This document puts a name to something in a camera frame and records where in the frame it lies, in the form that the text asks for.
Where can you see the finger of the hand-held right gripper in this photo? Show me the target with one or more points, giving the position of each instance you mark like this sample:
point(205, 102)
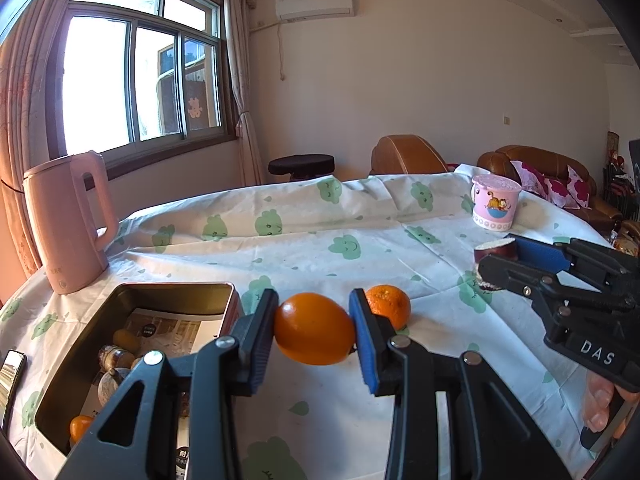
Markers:
point(542, 255)
point(510, 272)

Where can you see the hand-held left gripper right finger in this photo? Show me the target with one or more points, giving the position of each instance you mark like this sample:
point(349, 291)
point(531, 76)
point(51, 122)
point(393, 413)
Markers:
point(362, 340)

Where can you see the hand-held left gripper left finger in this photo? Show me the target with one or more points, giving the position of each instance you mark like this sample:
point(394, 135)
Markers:
point(260, 350)

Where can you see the purple sugarcane piece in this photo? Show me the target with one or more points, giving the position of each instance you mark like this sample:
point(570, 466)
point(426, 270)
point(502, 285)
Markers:
point(495, 249)

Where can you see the smooth orange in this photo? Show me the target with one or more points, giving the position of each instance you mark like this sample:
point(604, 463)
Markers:
point(312, 330)
point(80, 427)

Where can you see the metal tin box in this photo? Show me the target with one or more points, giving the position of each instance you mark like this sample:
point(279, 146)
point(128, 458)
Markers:
point(75, 360)

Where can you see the person's right hand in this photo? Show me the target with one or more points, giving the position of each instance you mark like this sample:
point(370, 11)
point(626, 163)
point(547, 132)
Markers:
point(600, 405)

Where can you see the bumpy mandarin orange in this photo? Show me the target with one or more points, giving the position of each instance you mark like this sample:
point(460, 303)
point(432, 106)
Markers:
point(390, 305)

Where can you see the pink cartoon cup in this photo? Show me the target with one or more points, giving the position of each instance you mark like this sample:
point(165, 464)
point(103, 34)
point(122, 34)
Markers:
point(495, 205)

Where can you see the pink floral cushion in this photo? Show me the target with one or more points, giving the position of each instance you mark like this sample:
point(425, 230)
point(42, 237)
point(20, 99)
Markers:
point(532, 180)
point(577, 187)

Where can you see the printed paper leaflet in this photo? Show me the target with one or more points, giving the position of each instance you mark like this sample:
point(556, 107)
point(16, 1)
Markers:
point(170, 327)

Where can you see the brown leather sofa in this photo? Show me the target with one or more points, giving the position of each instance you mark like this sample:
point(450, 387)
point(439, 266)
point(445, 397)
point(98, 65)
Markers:
point(545, 160)

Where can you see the dark cluttered rack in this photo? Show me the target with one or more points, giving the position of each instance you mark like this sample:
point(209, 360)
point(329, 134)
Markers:
point(620, 185)

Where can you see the small yellow fruit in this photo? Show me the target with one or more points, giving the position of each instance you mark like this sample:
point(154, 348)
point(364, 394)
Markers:
point(126, 341)

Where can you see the brown leather chair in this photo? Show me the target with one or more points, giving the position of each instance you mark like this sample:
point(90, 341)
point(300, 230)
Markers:
point(407, 155)

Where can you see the black round stool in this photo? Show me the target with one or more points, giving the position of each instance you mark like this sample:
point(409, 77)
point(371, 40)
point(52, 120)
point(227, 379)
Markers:
point(300, 165)

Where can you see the pink electric kettle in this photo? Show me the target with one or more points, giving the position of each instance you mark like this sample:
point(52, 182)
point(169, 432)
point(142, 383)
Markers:
point(60, 220)

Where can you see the black smartphone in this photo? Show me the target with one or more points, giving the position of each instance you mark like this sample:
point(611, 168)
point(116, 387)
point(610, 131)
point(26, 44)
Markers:
point(12, 385)

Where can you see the pink window sticker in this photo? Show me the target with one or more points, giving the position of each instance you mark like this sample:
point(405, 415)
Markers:
point(195, 108)

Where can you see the brown framed window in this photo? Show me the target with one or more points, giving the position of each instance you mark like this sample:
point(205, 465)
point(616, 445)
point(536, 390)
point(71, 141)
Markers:
point(150, 75)

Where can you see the white air conditioner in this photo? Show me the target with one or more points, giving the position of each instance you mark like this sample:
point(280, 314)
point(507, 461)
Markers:
point(314, 5)

